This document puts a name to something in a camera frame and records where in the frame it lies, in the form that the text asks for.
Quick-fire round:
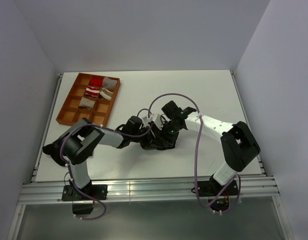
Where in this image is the red white striped sock roll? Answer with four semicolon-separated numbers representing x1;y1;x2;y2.
85;86;100;98

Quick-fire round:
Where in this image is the orange compartment tray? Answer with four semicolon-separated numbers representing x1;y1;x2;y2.
56;72;120;126

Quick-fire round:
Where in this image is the red rolled sock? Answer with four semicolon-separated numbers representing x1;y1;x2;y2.
89;77;104;87

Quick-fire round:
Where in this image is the black patterned sock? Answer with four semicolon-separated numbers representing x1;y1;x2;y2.
42;141;94;168

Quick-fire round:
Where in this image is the beige white rolled sock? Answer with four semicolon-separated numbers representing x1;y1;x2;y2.
99;87;113;101

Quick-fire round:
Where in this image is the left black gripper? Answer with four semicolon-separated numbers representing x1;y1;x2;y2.
130;126;162;150

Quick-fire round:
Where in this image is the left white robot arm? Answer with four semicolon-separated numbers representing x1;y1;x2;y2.
58;116;152;200

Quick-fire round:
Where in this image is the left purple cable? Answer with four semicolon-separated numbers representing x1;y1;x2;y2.
60;108;156;221

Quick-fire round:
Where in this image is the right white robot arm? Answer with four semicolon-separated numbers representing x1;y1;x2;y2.
162;101;261;195

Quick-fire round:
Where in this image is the grey rolled sock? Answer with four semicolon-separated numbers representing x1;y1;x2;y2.
102;77;118;89

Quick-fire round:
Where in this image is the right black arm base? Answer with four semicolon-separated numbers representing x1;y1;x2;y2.
198;180;241;214

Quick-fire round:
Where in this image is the purple cable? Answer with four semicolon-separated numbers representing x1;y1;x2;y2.
148;92;242;213
60;108;156;221

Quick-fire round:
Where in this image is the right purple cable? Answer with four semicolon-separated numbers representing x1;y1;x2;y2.
148;92;242;213

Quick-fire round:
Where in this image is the beige red sock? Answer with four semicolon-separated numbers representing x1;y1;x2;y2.
79;97;95;111

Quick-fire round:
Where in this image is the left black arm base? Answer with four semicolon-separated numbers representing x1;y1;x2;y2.
61;183;108;216

